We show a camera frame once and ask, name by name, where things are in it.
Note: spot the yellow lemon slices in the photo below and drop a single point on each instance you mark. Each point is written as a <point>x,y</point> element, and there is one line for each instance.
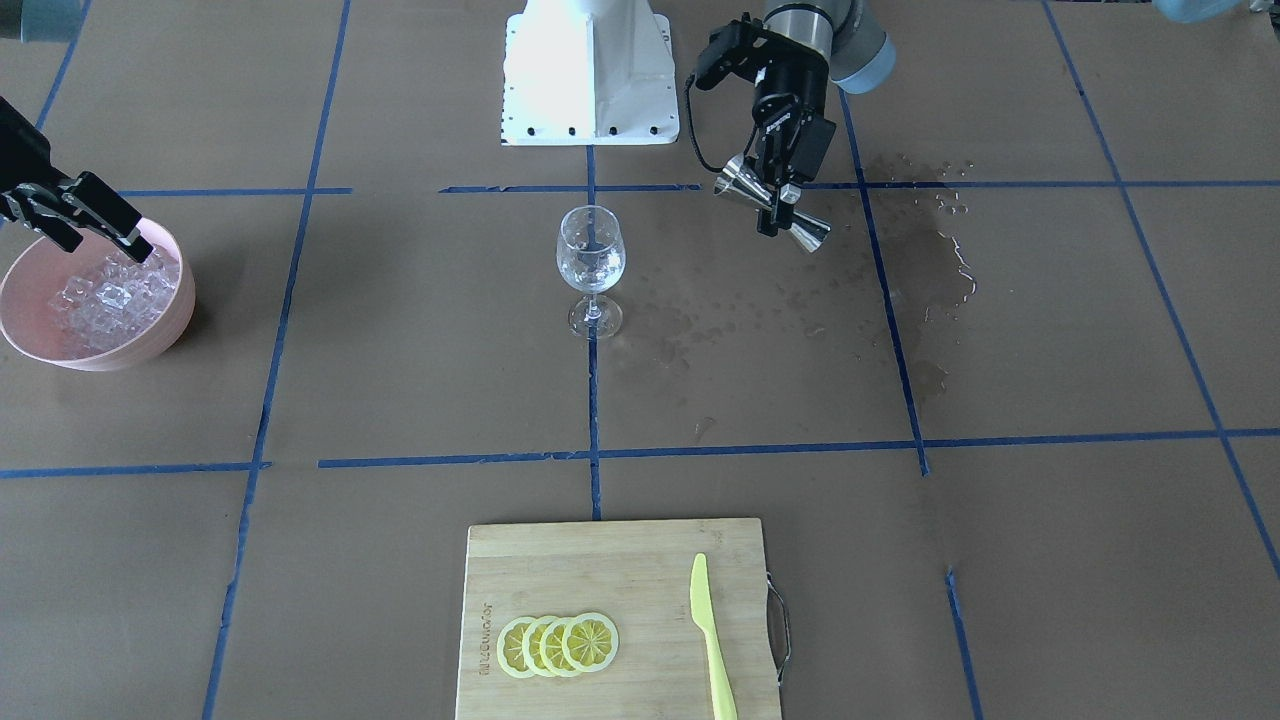
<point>557,646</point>

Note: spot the clear wine glass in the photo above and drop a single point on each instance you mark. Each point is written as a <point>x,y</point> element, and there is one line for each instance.
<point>591,258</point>

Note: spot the pink ribbed bowl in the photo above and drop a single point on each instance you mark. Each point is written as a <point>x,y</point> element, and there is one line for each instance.
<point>43,269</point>

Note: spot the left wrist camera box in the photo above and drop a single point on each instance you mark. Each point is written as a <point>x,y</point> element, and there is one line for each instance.
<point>735,49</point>

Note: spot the clear ice cubes pile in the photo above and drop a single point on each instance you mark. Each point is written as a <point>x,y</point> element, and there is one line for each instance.
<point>112,302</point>

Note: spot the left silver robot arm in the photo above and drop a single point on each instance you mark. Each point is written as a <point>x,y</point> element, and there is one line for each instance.
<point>859,53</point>

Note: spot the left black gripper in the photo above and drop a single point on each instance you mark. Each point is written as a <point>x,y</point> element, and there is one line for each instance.
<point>785,92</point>

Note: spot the steel jigger cup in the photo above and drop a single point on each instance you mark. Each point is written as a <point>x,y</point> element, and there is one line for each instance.
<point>776,209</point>

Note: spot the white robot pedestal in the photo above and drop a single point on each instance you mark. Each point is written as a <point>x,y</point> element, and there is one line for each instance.
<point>589,73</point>

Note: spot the bamboo cutting board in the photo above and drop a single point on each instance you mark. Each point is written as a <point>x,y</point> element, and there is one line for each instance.
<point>637,573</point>

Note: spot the yellow plastic knife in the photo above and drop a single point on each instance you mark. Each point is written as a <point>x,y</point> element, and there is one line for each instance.
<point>702,614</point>

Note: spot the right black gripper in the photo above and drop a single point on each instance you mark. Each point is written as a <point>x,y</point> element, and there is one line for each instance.
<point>22,158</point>

